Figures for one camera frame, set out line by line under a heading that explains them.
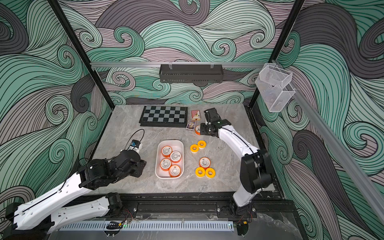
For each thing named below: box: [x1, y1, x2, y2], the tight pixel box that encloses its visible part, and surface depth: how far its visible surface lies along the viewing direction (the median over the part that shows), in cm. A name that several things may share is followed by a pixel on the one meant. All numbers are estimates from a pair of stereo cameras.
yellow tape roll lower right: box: [205, 167, 216, 179], surface depth 85 cm
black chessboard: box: [139, 105, 188, 127], surface depth 112 cm
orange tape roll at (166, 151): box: [161, 145, 173, 158], surface depth 94 cm
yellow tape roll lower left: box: [195, 167, 206, 178], surface depth 87 cm
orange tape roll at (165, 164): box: [159, 158, 172, 172], surface depth 89 cm
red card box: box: [191, 109, 201, 121], surface depth 116 cm
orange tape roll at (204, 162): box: [199, 156, 211, 170], surface depth 90 cm
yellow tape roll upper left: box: [190, 144, 199, 153], surface depth 97 cm
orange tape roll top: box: [195, 125, 201, 136], surface depth 106 cm
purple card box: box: [185, 119, 197, 131], surface depth 109 cm
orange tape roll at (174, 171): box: [168, 164, 181, 178], surface depth 86 cm
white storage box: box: [155, 140, 185, 179], surface depth 90 cm
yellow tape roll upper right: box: [197, 140, 207, 150], surface depth 99 cm
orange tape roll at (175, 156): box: [170, 150, 182, 163], surface depth 92 cm
